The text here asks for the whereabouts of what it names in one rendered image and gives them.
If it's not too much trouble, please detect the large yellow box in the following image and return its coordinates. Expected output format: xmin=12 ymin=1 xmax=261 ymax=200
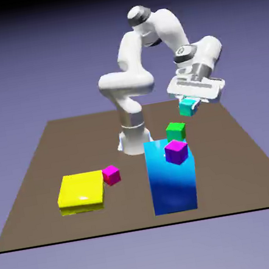
xmin=54 ymin=169 xmax=110 ymax=217

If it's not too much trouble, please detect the small cyan cube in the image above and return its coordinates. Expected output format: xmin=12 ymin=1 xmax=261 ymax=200
xmin=177 ymin=96 xmax=200 ymax=119

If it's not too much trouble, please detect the large blue box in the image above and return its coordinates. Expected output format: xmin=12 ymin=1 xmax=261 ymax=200
xmin=142 ymin=134 xmax=203 ymax=217

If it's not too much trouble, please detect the small purple cube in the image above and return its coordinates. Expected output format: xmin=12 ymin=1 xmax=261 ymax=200
xmin=162 ymin=137 xmax=191 ymax=168

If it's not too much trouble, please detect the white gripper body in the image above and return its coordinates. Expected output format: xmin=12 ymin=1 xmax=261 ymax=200
xmin=164 ymin=68 xmax=229 ymax=111

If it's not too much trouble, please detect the small magenta cube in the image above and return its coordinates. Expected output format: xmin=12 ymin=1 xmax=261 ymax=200
xmin=100 ymin=163 xmax=122 ymax=187

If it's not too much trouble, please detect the small green cube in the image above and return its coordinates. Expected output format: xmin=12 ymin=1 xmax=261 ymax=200
xmin=164 ymin=120 xmax=188 ymax=144

